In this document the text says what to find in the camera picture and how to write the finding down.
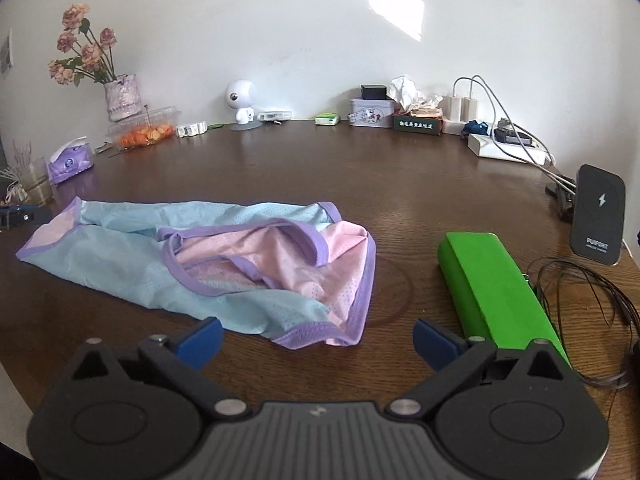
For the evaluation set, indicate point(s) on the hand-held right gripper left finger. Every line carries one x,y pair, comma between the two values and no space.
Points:
202,342

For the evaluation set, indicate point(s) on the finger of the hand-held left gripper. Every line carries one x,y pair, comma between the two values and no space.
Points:
22,216

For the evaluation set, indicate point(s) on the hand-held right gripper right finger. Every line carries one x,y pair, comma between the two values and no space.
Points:
432,342

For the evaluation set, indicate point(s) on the pink blue purple-trimmed vest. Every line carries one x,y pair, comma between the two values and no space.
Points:
240,265

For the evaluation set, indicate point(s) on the glass cup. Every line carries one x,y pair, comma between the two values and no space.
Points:
36,182

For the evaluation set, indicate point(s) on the purple tissue pack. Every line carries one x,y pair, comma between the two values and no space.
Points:
70,162

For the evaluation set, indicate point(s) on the green rectangular case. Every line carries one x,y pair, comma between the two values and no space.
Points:
500,290

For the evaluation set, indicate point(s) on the clear container of orange fruit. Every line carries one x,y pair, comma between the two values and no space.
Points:
145,130

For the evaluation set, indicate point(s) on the dried pink flowers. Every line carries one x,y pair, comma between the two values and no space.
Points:
82,45

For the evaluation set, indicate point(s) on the small white plastic gadget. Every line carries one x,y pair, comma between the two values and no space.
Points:
191,129

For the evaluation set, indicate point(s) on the blue small item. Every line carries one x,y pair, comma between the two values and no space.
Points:
474,128

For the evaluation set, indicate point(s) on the dark green tissue box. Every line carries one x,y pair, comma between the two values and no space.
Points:
417,124

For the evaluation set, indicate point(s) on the black power adapter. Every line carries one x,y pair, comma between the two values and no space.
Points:
515,135

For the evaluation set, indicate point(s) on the patterned snack wrapper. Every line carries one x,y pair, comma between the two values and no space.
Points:
429,106

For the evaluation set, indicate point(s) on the printed tin box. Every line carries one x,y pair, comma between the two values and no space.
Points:
371,114

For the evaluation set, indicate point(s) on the small white flat device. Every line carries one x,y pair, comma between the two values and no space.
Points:
275,116

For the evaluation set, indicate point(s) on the white round-headed robot toy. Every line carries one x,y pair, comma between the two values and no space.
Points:
241,100

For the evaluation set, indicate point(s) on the green white packet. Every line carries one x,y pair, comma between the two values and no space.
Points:
327,119

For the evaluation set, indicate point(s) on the white crumpled tissue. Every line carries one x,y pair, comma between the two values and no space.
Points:
405,91

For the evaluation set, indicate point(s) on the small black box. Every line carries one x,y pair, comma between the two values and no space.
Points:
374,92

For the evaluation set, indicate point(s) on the white wall charger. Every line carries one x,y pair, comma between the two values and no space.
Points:
470,109
454,107

